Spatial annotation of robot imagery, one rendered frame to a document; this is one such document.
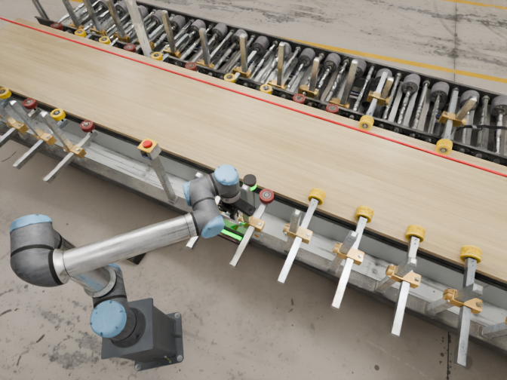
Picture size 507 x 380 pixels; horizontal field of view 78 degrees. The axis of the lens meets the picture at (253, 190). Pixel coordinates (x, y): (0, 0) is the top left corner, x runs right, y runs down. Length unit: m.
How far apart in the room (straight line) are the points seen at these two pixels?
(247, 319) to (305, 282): 0.50
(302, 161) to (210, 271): 1.16
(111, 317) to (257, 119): 1.35
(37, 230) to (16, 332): 1.74
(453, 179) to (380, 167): 0.39
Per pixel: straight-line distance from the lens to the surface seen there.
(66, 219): 3.09
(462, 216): 1.93
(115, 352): 1.89
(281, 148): 1.87
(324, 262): 1.77
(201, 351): 2.38
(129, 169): 2.30
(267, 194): 1.67
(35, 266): 1.16
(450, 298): 1.63
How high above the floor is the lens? 2.34
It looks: 58 degrees down
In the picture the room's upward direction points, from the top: 2 degrees counter-clockwise
